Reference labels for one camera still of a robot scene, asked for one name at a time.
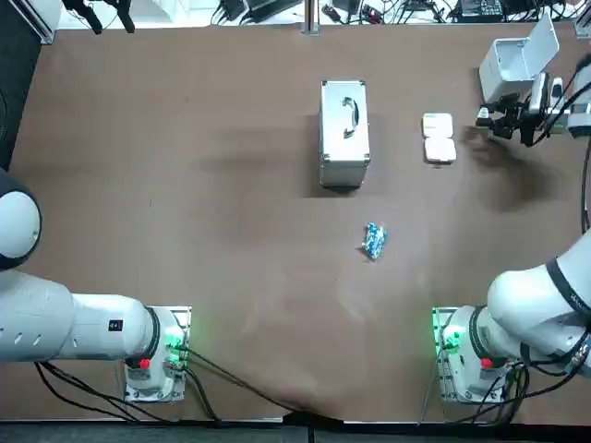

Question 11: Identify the white bin with open lid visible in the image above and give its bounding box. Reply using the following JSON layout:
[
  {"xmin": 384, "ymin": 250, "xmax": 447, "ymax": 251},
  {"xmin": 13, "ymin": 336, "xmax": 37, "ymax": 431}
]
[{"xmin": 477, "ymin": 12, "xmax": 561, "ymax": 101}]

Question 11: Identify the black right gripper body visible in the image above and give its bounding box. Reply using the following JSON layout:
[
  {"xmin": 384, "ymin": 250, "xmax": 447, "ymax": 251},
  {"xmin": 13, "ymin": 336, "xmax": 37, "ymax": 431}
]
[{"xmin": 505, "ymin": 98, "xmax": 545, "ymax": 148}]

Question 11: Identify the black labelled power adapter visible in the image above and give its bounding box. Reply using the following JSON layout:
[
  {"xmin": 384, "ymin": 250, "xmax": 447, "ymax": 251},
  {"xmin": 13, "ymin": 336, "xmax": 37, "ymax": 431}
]
[{"xmin": 456, "ymin": 0, "xmax": 509, "ymax": 19}]

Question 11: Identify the aluminium camera post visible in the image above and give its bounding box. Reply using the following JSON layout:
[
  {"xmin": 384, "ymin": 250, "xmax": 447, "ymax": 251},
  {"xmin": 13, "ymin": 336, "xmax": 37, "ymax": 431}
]
[{"xmin": 301, "ymin": 0, "xmax": 321, "ymax": 36}]

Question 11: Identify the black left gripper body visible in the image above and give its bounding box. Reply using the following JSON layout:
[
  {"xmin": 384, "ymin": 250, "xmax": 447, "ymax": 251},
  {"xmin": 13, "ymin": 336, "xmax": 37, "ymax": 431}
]
[{"xmin": 62, "ymin": 0, "xmax": 135, "ymax": 12}]

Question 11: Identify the grey power adapter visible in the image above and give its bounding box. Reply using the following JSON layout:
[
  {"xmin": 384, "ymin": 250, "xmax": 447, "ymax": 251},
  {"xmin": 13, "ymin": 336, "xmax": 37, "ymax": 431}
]
[{"xmin": 247, "ymin": 0, "xmax": 301, "ymax": 23}]

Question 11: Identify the silver aluminium first-aid case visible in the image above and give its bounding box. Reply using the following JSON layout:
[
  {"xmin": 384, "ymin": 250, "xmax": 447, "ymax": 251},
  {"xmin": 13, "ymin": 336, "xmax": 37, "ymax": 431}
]
[{"xmin": 319, "ymin": 79, "xmax": 372, "ymax": 188}]

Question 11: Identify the open white pill box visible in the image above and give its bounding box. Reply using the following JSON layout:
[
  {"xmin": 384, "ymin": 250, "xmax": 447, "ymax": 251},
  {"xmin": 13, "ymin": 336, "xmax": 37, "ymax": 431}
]
[{"xmin": 420, "ymin": 112, "xmax": 459, "ymax": 165}]

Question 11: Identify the aluminium frame strut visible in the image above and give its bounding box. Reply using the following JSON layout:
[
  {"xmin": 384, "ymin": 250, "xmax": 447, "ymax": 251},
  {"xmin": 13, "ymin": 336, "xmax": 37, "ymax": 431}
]
[{"xmin": 26, "ymin": 0, "xmax": 62, "ymax": 45}]

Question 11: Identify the blue white blister packet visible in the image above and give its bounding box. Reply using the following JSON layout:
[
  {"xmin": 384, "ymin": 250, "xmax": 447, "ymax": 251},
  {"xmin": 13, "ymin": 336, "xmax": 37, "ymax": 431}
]
[{"xmin": 359, "ymin": 221, "xmax": 390, "ymax": 263}]

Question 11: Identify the black base cable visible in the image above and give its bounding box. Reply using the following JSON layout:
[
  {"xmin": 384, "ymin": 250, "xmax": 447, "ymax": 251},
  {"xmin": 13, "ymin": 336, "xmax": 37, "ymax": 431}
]
[{"xmin": 182, "ymin": 345, "xmax": 345, "ymax": 424}]

